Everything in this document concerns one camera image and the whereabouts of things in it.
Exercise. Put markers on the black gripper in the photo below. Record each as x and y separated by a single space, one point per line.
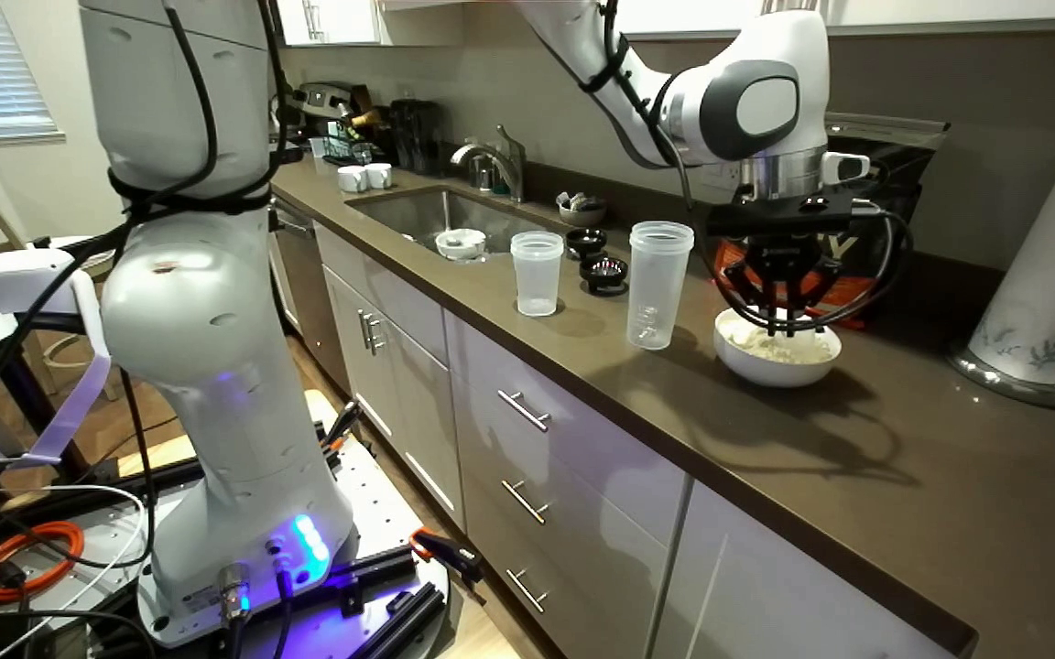
796 255

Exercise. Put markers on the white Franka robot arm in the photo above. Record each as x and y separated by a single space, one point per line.
211 332

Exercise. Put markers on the white ceramic bowl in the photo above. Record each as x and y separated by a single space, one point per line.
777 364

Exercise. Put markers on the tall clear shaker cup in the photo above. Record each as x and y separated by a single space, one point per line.
656 288

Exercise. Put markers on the black round bowl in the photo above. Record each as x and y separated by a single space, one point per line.
586 242

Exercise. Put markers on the short clear shaker cup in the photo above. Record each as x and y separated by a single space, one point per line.
536 278

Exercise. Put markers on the small white cup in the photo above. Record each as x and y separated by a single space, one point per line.
352 178
377 178

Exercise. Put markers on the black whey protein bag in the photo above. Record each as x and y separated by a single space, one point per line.
907 184

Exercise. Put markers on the small black white object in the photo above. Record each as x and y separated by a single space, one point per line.
581 206

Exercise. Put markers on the silver towel holder base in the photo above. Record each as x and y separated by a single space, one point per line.
1015 383

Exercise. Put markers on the lower kitchen cabinets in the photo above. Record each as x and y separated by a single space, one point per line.
578 515

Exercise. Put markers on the small round white container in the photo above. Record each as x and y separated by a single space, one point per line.
464 242

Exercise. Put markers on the chrome sink faucet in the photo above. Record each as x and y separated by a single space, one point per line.
486 166

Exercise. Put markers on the white upper kitchen cabinets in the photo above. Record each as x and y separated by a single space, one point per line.
981 12

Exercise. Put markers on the steel kitchen sink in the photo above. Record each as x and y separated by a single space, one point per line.
430 214

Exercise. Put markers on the black coffee maker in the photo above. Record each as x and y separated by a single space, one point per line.
416 132

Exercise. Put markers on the orange black clamp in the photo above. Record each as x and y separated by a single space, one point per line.
448 554
339 426

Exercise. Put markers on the perforated robot mounting table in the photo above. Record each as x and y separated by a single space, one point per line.
394 498

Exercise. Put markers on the stainless dishwasher front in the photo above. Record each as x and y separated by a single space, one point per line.
308 304

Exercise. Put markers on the silver countertop appliance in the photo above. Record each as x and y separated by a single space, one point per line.
328 119

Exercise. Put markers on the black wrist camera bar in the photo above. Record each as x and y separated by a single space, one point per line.
796 214

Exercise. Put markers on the black aluminium rail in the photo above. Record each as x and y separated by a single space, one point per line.
399 623

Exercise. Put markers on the white plastic frame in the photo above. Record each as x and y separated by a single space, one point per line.
75 404

